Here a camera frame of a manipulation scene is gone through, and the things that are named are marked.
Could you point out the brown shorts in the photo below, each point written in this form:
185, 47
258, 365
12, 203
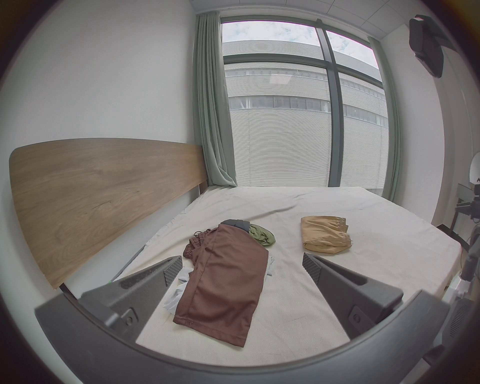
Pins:
225, 285

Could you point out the pale blue garment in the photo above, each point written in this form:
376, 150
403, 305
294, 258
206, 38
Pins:
176, 300

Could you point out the dark grey garment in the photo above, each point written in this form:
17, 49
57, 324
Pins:
238, 224

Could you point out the window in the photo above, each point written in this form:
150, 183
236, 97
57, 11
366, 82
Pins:
285, 150

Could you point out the tan shorts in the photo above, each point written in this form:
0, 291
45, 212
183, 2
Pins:
324, 234

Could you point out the blue-green curtain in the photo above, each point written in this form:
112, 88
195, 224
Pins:
212, 112

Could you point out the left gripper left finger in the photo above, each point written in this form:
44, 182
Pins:
131, 296

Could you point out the bed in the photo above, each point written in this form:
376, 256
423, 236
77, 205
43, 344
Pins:
93, 195

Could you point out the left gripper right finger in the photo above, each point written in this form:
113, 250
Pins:
348, 296

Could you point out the green garment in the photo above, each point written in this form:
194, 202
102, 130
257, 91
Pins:
263, 236

